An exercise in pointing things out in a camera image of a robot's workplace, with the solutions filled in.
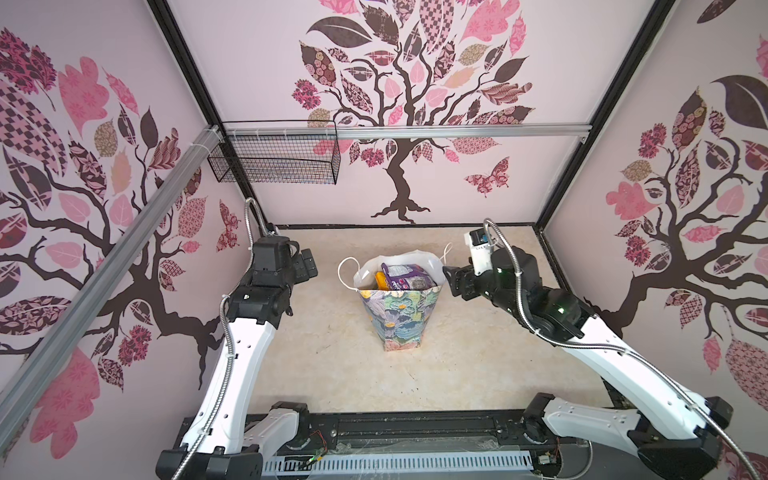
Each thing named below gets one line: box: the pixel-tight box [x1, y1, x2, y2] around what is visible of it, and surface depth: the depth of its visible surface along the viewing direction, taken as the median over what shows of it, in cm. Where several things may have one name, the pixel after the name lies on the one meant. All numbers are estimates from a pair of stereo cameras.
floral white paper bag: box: [338, 244, 453, 351], surface depth 77 cm
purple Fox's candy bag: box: [381, 263, 437, 290], surface depth 81 cm
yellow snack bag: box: [375, 271, 389, 291], surface depth 82 cm
